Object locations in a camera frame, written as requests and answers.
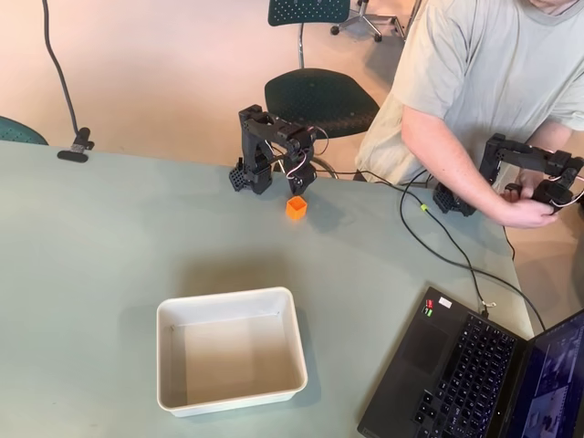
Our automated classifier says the small orange cube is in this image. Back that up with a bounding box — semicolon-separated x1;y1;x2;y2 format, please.
286;194;308;222

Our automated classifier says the black leader arm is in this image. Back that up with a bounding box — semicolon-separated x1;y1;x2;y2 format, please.
432;132;584;218

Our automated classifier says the person's right forearm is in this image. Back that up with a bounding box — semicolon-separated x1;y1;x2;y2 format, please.
401;103;507;224

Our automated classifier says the person's left forearm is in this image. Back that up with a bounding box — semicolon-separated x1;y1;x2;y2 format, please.
519;116;574;198

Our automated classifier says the white rectangular plastic tray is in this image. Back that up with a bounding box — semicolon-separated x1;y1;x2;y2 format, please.
156;286;309;419

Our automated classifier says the person's right hand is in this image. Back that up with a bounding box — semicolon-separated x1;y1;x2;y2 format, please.
499;184;561;230

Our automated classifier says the dark teal perforated chair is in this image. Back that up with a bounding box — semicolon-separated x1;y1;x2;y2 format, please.
264;0;382;180

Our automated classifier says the chrome swivel chair base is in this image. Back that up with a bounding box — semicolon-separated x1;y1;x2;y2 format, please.
329;0;407;44

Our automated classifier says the person in grey t-shirt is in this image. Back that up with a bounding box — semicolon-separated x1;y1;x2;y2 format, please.
354;0;584;186

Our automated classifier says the black gooseneck clamp holder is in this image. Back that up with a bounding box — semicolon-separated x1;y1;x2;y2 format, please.
40;0;96;163

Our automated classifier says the black laptop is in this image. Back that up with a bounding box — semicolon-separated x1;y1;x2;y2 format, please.
356;286;584;438

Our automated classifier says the black cable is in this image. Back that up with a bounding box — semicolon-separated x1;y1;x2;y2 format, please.
314;166;548;332
503;225;516;265
400;169;498;320

